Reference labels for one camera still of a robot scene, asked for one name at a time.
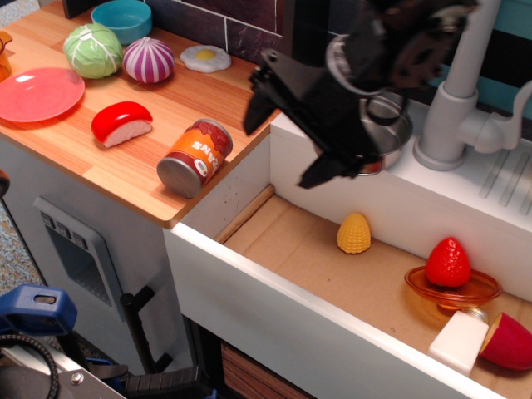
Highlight aluminium frame mount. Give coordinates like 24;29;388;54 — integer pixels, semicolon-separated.
1;345;122;398

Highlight orange beans toy can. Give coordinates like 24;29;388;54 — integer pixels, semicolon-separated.
156;119;233;199

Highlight black oven door handle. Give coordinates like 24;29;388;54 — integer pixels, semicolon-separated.
120;286;172;374

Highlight grey toy faucet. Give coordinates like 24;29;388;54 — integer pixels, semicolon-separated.
413;1;531;171

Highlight teal plastic bowl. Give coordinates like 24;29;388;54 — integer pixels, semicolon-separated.
91;0;152;45

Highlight wooden dowel strip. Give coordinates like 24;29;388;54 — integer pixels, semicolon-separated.
214;184;275;244

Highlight white salt shaker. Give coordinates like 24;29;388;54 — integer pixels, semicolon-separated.
428;307;489;377

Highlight purple striped toy onion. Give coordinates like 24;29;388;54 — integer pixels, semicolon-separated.
123;37;175;84

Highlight orange transparent dish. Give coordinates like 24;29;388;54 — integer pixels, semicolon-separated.
404;267;503;310

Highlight red toy half apple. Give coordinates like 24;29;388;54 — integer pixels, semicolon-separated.
479;313;531;371

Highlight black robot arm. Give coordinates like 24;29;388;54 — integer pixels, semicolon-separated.
243;1;477;189

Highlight wooden drawer front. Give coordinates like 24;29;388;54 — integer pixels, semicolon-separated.
221;342;313;398

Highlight yellow toy corn piece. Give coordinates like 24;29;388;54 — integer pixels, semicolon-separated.
337;213;372;254

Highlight black cable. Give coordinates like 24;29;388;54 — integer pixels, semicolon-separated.
0;334;60;399

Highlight orange transparent cup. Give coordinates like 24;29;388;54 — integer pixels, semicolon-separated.
0;31;12;81

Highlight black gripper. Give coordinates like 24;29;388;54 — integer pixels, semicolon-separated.
243;35;382;189

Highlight toy fried egg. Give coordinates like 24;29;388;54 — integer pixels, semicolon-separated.
180;45;232;74

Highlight green toy cabbage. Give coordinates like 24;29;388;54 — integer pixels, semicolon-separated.
63;23;123;79

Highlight pink plastic plate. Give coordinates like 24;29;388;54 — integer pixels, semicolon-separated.
1;67;85;122

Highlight blue clamp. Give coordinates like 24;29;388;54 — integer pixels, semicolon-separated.
1;283;77;336

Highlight grey toy oven panel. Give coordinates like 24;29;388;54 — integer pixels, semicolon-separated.
33;196;125;321

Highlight red toy sushi piece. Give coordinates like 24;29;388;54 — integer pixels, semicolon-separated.
91;101;153;148

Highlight stainless steel pot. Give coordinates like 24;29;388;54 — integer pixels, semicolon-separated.
359;93;413;176

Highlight red toy strawberry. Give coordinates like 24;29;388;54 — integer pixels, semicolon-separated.
425;237;471;288

